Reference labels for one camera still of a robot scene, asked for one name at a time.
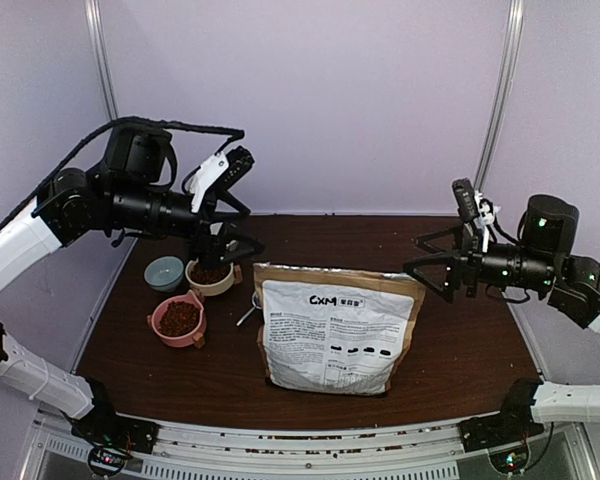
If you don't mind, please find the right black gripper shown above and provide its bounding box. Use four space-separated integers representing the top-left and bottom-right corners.
403 221 558 304

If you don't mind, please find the cream pet bowl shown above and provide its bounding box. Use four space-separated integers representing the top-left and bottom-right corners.
185 260 243 297

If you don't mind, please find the metal scoop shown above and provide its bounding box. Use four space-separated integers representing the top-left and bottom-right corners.
236 292 262 327

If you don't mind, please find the pink pet bowl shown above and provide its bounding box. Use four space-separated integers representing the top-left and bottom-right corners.
147 290 207 349

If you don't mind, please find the dog food bag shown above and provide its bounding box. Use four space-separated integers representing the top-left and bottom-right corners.
253 263 426 397

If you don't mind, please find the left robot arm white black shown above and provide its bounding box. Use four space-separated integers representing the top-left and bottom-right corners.
0 116 263 293

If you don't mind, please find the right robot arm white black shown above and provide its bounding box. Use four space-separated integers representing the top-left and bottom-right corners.
403 185 600 442

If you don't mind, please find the teal ceramic bowl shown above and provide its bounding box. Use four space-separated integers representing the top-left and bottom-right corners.
143 256 184 292

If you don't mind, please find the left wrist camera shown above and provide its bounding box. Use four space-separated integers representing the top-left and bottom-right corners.
187 145 256 214

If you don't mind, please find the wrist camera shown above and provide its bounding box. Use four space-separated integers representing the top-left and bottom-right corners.
187 145 256 214
451 178 500 253

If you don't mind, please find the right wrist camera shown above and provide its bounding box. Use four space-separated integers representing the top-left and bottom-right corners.
451 178 500 253

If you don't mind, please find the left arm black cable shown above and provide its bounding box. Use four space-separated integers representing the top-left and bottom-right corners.
0 115 246 231

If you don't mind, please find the right aluminium frame post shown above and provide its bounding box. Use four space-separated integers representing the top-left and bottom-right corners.
473 0 525 192

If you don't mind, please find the aluminium frame post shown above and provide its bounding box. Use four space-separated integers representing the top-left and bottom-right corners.
84 0 119 121
473 0 525 192

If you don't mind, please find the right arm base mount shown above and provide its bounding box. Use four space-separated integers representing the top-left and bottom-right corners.
458 412 545 452

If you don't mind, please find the front aluminium rail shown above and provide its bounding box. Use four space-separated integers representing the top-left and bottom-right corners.
29 399 596 480

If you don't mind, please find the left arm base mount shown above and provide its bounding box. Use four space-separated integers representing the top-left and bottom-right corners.
68 416 159 454

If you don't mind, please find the left aluminium frame post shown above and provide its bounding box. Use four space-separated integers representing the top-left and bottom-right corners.
84 0 119 121

